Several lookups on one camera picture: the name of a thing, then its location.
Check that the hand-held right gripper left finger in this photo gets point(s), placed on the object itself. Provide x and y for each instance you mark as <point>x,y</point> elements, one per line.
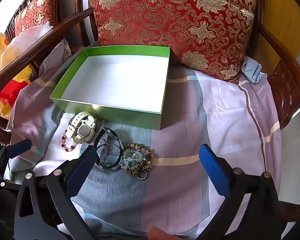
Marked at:
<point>82,166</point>

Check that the person's right hand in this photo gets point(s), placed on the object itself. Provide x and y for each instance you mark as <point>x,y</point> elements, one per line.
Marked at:
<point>161,233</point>

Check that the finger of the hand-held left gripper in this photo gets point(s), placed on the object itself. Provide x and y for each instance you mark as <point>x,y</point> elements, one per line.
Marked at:
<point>18,148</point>

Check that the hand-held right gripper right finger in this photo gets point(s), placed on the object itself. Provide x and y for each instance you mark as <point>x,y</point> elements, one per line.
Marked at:
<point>213,167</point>

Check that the small red floral cushion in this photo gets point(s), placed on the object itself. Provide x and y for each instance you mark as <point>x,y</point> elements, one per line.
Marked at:
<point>36,10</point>

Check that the pink and blue plaid sheet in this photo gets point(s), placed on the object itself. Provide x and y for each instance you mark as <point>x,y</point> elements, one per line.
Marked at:
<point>215,120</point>

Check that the black wrist watch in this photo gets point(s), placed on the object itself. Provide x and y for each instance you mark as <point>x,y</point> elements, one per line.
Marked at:
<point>116,136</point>

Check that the white plastic bag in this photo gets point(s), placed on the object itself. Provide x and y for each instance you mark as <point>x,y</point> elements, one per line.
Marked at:
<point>27,36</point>

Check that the yellow wooden panel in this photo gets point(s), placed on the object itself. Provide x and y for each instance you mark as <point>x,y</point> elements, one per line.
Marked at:
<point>280,17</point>

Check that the dark wooden armchair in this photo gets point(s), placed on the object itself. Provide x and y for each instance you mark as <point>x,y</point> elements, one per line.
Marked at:
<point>27,52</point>

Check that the green cardboard box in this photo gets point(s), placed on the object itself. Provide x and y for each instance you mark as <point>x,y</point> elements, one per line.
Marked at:
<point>120,80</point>

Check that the large red floral cushion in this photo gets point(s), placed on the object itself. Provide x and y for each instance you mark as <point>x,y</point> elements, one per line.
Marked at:
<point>175,22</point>

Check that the yellow and red bag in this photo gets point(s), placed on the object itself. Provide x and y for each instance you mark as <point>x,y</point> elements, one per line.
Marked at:
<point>8,92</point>

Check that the white wrist watch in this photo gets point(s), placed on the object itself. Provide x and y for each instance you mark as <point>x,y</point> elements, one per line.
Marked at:
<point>82,127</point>

